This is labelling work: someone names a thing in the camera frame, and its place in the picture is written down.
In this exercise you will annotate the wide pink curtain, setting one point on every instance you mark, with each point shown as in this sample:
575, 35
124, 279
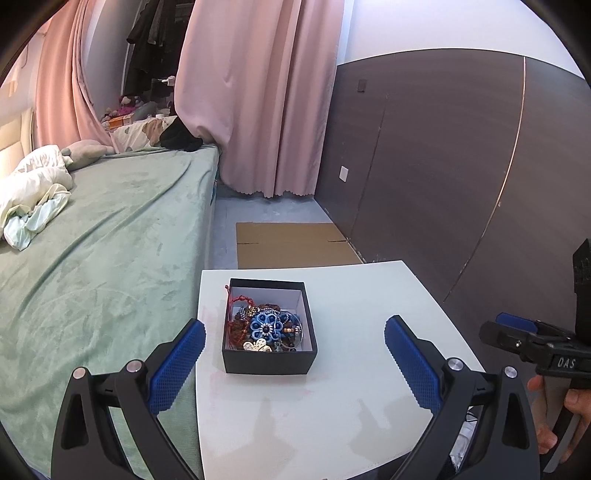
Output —
258, 92

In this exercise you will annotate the person's right hand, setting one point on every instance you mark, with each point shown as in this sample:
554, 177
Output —
539, 397

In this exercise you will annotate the bed with green blanket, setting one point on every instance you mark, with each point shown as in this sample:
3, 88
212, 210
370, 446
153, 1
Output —
115, 240

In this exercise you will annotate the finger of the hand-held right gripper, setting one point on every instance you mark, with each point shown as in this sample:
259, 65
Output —
519, 321
503, 337

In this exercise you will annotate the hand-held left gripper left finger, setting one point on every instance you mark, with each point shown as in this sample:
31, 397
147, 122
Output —
178, 364

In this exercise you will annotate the gold ornament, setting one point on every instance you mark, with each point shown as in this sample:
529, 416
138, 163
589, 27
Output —
257, 345

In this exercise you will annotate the white wall socket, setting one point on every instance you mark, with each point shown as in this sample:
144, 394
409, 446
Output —
344, 173

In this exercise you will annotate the white table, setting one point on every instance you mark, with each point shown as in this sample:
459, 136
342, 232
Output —
351, 300

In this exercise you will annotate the black jewelry box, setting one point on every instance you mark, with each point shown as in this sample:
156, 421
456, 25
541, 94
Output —
268, 362

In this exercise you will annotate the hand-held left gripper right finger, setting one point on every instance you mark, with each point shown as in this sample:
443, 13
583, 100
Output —
411, 364

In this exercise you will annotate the small dark wall plate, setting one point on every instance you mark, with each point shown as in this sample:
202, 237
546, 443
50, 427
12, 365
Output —
362, 86

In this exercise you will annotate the pile of plush toys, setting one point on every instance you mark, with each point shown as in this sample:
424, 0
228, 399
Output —
134, 110

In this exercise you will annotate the flat cardboard sheet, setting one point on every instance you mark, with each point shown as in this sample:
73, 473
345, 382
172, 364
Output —
286, 244

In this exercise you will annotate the black cloth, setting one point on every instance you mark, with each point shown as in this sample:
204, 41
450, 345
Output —
180, 137

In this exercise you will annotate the narrow pink curtain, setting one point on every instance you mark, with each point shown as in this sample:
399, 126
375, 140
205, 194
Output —
60, 83

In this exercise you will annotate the grey plush pillow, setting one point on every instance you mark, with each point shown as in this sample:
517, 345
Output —
85, 152

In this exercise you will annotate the blue flower ornament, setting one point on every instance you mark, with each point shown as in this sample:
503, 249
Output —
267, 326

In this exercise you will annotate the patterned cream pillow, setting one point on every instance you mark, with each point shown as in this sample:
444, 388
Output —
138, 134

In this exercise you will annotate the hanging dark clothes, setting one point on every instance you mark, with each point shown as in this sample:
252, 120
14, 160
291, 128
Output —
152, 41

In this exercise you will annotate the beige headboard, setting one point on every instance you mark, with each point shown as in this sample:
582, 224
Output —
14, 138

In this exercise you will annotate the white crumpled quilt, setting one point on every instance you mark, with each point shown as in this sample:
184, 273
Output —
32, 184

